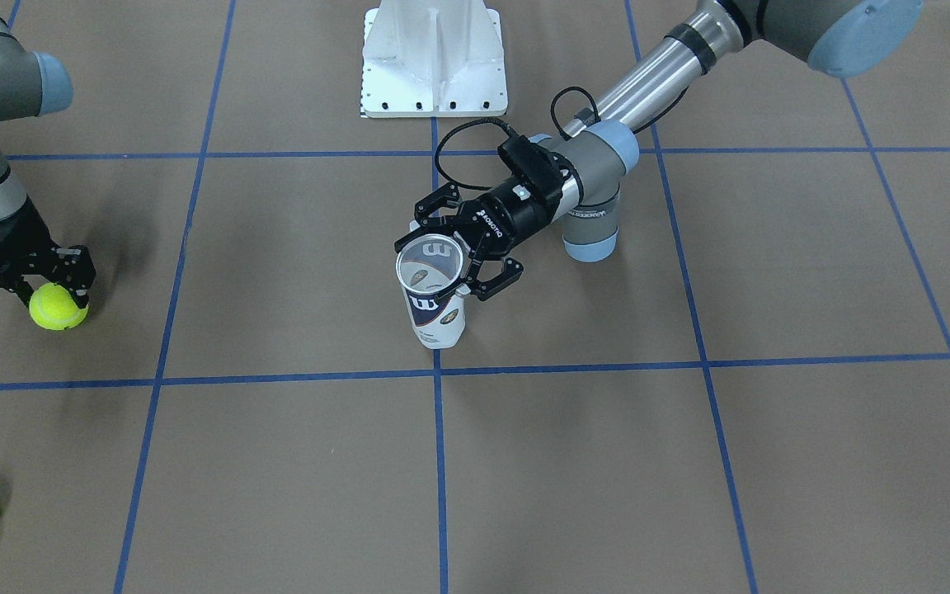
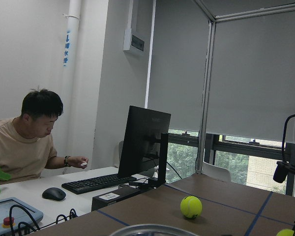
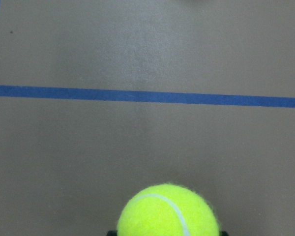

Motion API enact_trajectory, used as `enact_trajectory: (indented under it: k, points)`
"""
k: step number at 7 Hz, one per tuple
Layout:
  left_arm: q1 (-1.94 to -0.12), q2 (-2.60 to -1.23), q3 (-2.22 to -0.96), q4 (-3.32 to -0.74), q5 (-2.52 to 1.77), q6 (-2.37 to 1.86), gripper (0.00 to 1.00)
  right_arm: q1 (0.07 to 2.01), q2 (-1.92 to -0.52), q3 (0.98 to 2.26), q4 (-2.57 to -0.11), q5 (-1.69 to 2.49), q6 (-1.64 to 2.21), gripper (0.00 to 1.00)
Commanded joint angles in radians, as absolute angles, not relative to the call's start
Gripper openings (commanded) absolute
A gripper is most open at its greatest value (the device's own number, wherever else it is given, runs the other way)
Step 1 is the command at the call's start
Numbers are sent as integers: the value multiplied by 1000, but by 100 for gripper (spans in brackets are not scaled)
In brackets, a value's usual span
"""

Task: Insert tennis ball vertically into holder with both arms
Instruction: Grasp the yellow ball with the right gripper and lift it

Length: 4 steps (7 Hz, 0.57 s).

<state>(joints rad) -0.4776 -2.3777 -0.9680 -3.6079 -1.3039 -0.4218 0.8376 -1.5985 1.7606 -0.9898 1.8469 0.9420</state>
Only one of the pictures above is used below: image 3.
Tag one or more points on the brown paper table mat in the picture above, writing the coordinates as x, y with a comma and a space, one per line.
68, 167

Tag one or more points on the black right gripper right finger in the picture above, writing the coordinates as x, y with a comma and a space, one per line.
223, 233

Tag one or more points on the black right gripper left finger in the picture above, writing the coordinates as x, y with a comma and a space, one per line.
112, 233

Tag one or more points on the yellow tennis ball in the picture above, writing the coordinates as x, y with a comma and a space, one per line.
167, 210

